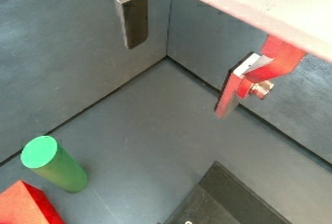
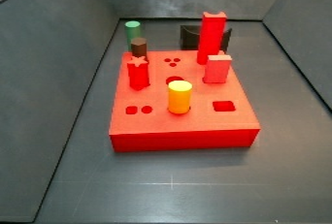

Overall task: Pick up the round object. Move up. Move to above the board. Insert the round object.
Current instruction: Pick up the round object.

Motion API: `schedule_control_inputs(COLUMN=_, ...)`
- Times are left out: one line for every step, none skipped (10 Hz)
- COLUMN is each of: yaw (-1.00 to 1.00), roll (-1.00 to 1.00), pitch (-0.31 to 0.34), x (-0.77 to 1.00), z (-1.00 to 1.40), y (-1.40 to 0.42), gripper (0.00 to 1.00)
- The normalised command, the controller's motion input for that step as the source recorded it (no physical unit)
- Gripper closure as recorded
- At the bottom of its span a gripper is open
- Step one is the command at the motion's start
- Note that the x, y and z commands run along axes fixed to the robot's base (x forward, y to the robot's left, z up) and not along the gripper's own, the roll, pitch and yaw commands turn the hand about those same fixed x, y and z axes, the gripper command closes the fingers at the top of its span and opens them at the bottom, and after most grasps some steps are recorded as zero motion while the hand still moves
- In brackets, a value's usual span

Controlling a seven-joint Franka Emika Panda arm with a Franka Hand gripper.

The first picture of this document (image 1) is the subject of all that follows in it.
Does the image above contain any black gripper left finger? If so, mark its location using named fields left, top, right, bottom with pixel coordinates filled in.
left=114, top=0, right=148, bottom=49

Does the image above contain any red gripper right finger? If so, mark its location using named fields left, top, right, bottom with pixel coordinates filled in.
left=216, top=35, right=307, bottom=118

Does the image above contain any green cylinder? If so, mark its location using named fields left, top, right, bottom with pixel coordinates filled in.
left=21, top=136, right=89, bottom=193

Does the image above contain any red peg board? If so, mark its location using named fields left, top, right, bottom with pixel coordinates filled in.
left=0, top=180, right=65, bottom=224

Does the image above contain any black angle bracket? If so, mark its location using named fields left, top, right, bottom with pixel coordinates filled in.
left=165, top=161, right=292, bottom=224

